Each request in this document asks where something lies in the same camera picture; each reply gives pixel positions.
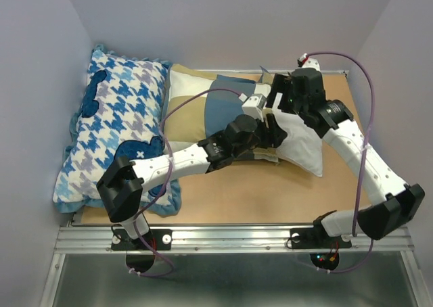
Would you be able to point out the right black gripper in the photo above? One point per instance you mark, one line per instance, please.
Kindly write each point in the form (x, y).
(282, 84)

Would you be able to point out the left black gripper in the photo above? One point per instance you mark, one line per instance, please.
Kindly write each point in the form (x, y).
(273, 136)

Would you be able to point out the blue tan white patchwork pillow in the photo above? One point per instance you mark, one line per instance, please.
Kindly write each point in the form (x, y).
(203, 103)

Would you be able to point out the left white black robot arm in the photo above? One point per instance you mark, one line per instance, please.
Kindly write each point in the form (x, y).
(123, 183)

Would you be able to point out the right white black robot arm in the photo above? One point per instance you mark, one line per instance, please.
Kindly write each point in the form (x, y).
(393, 201)

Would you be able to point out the blue houndstooth bear pillow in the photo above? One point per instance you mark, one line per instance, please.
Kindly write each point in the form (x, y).
(119, 115)

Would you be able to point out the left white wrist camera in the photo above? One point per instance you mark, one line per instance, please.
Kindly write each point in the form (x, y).
(253, 105)

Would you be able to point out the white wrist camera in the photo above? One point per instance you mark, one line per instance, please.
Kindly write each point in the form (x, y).
(253, 105)
(305, 61)

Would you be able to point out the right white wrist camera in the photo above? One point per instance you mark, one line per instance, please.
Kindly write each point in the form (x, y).
(305, 61)

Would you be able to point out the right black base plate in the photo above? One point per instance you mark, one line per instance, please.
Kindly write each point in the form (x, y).
(310, 238)

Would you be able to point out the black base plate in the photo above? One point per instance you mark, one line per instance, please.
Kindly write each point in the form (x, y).
(159, 239)
(310, 238)

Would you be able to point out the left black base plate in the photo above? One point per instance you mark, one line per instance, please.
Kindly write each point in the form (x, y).
(159, 239)

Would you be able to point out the aluminium mounting rail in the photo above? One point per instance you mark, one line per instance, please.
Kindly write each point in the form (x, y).
(217, 239)

